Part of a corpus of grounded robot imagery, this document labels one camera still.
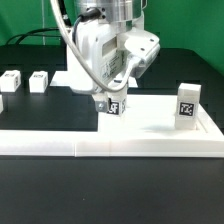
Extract grey gripper cables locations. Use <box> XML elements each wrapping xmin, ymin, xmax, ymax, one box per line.
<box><xmin>49</xmin><ymin>0</ymin><xmax>143</xmax><ymax>94</ymax></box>

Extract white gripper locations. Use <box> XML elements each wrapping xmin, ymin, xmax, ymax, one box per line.
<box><xmin>67</xmin><ymin>16</ymin><xmax>160</xmax><ymax>112</ymax></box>

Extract white sheet with tags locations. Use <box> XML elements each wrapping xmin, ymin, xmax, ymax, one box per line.
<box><xmin>50</xmin><ymin>71</ymin><xmax>138</xmax><ymax>88</ymax></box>

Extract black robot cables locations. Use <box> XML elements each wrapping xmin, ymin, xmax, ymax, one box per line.
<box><xmin>4</xmin><ymin>0</ymin><xmax>76</xmax><ymax>46</ymax></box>

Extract white L-shaped obstacle fence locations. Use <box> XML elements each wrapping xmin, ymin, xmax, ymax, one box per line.
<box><xmin>0</xmin><ymin>97</ymin><xmax>224</xmax><ymax>158</ymax></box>

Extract white part at left edge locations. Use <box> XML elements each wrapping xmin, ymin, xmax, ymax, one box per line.
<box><xmin>0</xmin><ymin>94</ymin><xmax>4</xmax><ymax>114</ymax></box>

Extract white square table top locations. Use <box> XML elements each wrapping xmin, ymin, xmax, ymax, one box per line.
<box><xmin>98</xmin><ymin>95</ymin><xmax>223</xmax><ymax>136</ymax></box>

